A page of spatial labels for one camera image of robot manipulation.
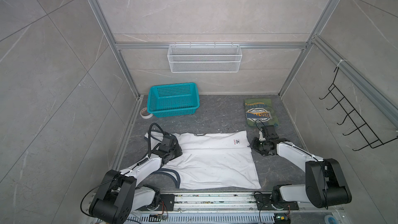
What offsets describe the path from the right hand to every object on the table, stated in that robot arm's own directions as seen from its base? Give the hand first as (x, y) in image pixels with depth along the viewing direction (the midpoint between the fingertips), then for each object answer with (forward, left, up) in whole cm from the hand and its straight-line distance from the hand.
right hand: (251, 144), depth 92 cm
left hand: (-1, +43, +2) cm, 43 cm away
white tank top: (-10, +20, -1) cm, 22 cm away
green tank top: (+23, -11, +1) cm, 25 cm away
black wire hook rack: (-15, -36, +32) cm, 51 cm away
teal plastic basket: (+38, +56, 0) cm, 68 cm away
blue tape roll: (-38, -28, -1) cm, 47 cm away
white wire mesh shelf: (+48, +27, +29) cm, 62 cm away
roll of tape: (+25, +70, +1) cm, 75 cm away
